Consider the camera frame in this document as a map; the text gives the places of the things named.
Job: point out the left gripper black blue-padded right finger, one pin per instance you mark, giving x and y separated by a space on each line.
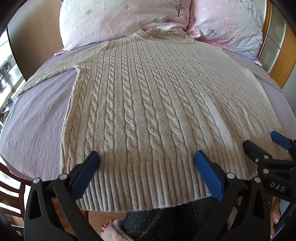
243 209

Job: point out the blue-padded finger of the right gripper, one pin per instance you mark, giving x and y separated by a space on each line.
286 143

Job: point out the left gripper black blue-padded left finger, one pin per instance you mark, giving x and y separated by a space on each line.
41 218

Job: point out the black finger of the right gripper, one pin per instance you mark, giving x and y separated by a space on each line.
257 154

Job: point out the beige cable-knit sweater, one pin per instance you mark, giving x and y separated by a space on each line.
146 103

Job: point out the person's right hand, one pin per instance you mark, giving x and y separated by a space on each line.
275 215

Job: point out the wooden chair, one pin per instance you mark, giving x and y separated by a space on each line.
13 199

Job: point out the dark speckled trousers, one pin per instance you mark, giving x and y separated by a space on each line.
180 222

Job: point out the lavender bed sheet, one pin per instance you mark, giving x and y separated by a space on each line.
31 137

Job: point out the pink floral right pillow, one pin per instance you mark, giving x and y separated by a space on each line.
232 25

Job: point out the pale pink floral left pillow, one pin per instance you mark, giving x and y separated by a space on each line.
85 22

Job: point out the wooden headboard frame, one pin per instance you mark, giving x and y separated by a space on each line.
277 54

